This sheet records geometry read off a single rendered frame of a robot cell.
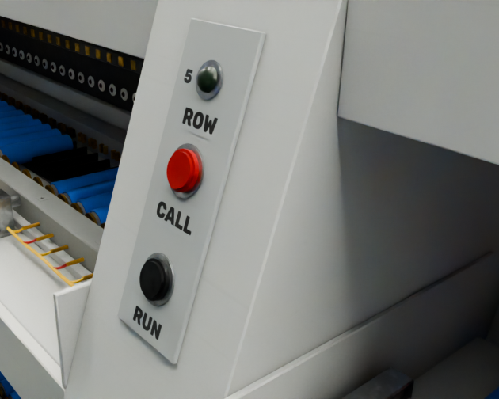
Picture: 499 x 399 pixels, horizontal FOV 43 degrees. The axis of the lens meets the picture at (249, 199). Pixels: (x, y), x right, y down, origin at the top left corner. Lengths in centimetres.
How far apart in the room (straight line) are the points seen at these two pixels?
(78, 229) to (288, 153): 22
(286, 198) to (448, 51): 7
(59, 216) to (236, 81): 22
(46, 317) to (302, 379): 17
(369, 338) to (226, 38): 13
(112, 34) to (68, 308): 13
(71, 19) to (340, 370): 22
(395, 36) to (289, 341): 11
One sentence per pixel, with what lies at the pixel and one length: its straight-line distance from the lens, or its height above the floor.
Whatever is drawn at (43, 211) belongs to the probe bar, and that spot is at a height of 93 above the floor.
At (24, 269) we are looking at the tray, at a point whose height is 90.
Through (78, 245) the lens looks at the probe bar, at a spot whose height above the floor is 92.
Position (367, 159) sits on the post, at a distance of 23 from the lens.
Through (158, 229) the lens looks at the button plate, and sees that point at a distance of 24.
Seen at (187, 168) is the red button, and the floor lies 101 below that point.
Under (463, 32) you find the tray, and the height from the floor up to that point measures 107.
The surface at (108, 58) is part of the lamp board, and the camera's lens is 60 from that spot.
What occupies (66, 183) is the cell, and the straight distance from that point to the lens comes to 48.
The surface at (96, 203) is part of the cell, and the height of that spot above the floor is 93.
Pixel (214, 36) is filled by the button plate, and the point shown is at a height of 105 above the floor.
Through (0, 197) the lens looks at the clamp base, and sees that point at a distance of 45.
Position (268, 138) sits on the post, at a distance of 21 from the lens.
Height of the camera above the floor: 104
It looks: 10 degrees down
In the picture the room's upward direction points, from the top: 16 degrees clockwise
